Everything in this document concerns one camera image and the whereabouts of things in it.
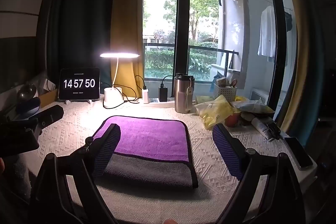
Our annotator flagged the white appliance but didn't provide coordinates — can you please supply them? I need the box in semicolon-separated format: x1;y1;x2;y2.
249;88;269;106

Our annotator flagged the tablet with clock display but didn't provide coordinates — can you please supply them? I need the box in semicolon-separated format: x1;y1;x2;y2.
58;67;101;100

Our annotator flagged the dark green curtain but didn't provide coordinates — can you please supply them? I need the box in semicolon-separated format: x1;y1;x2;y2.
46;0;118;88

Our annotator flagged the balcony railing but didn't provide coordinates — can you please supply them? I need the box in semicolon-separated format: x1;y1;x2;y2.
143;43;239;77

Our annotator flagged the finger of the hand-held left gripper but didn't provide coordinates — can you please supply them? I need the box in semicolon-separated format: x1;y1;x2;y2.
28;105;64;131
15;97;42;120

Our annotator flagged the black charger plug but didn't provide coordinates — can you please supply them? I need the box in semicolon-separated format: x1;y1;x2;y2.
158;86;168;102

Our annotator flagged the white plastic basket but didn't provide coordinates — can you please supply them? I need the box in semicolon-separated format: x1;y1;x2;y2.
213;82;237;102

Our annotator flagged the cardboard box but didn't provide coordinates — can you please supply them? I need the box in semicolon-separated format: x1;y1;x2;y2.
38;88;59;108

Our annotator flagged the white hanging shirt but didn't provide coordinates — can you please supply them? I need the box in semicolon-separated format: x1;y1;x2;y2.
257;6;277;62

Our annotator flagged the black charger cable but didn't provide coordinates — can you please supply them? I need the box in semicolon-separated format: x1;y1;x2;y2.
161;75;176;88
122;75;146;104

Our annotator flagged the shiny metal dome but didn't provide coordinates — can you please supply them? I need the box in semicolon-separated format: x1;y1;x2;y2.
17;84;37;102

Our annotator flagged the black smartphone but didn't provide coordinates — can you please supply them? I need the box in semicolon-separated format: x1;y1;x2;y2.
285;136;314;168

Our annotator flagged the dark hanging garment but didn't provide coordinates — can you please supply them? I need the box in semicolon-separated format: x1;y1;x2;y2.
284;11;293;31

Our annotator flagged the white power strip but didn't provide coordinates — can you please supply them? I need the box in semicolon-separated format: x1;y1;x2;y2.
141;97;196;108

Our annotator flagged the white tube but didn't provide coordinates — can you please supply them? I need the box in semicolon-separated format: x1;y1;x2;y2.
251;117;276;141

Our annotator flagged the black hair clip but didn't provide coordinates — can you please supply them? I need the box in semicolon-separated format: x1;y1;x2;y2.
264;123;281;141

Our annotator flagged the yellow curtain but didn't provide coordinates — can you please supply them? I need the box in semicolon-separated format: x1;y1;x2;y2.
110;0;145;98

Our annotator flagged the stainless steel tumbler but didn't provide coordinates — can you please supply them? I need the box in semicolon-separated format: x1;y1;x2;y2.
174;73;195;114

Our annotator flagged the white textured tablecloth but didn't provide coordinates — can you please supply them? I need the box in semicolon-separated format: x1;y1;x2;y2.
25;97;317;224

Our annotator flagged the purple and grey towel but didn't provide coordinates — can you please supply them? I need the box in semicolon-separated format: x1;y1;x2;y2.
92;115;199;189

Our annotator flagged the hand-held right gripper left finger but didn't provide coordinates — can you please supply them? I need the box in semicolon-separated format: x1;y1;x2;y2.
29;123;121;224

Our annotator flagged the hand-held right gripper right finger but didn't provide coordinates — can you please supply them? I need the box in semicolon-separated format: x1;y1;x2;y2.
212;123;306;224

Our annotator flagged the white desk lamp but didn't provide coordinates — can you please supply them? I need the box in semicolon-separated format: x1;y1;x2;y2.
99;52;140;109

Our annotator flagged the red cup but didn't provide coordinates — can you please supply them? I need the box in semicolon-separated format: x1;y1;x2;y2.
224;112;241;128

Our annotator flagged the yellow plastic bag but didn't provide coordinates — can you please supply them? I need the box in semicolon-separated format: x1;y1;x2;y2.
194;95;234;131

